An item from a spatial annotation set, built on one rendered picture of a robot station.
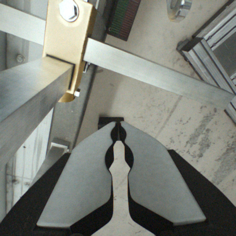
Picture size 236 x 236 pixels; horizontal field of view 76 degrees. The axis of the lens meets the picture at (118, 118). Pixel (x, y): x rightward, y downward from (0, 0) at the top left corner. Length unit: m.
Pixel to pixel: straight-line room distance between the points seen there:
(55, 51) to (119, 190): 1.72
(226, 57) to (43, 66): 0.96
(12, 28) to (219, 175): 1.96
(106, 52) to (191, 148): 1.42
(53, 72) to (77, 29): 0.07
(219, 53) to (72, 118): 0.84
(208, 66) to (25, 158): 0.97
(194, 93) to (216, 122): 1.23
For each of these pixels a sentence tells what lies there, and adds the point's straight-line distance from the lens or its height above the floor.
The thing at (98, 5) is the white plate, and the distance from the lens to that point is 0.27.
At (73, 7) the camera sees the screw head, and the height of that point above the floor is 0.85.
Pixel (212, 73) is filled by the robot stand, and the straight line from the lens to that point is 1.00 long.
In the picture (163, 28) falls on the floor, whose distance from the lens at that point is 1.10.
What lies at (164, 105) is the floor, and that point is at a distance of 1.23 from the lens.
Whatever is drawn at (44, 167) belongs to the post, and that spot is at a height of 0.80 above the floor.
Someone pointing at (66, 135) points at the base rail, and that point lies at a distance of 0.46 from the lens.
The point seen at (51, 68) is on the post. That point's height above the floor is 0.89.
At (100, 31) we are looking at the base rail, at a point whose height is 0.70.
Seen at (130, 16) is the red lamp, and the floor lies 0.70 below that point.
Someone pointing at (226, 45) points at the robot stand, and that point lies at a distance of 1.03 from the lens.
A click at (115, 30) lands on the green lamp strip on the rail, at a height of 0.70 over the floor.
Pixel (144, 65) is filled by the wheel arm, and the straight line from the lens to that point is 0.23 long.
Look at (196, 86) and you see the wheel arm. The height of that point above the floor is 0.83.
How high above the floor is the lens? 1.06
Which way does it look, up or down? 61 degrees down
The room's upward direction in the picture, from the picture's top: 178 degrees clockwise
